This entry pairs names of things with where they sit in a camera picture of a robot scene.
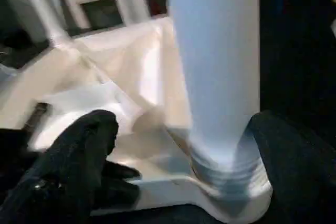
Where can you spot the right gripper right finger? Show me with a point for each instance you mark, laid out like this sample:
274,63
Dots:
302,182

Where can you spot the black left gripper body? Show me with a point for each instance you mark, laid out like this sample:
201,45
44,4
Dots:
13,148

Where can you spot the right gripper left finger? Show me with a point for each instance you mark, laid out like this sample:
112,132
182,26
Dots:
65,169

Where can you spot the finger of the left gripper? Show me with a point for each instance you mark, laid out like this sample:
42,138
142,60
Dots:
118,192
120,172

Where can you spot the white plastic table top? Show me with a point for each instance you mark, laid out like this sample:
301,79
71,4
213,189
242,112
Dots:
105,64

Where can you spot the black padded work mat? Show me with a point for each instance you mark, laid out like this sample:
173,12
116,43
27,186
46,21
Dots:
302,98

